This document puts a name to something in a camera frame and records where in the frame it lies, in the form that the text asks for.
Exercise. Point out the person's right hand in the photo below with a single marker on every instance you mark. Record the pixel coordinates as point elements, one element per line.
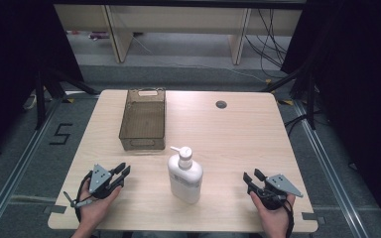
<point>273,218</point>

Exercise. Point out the person's left hand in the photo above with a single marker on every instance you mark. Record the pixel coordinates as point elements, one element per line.
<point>96,210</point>

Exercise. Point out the white pump bottle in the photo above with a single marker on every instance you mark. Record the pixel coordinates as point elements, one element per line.
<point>185,177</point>

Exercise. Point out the black metal stand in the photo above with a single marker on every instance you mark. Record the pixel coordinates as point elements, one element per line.
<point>311,99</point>
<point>40,99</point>

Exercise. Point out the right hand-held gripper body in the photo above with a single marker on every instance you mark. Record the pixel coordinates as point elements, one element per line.
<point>276,191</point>

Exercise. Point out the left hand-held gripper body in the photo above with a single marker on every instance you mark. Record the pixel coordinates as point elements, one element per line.
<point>98,180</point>

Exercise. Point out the yellow tape piece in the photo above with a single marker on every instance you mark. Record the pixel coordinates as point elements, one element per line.
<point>68,99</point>
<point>286,102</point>

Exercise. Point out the black tape floor mark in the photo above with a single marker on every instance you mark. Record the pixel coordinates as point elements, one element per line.
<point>61,134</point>

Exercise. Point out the black curtain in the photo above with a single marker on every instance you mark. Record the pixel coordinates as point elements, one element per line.
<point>357,99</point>
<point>10,66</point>

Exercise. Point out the aluminium floor rail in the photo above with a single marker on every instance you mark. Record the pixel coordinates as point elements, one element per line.
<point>20,165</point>
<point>330,172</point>

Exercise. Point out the grey tape piece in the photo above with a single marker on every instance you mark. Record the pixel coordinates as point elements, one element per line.
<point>55,209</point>
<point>312,217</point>

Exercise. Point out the brown clear plastic basket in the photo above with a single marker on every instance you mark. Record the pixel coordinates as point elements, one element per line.
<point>143,122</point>

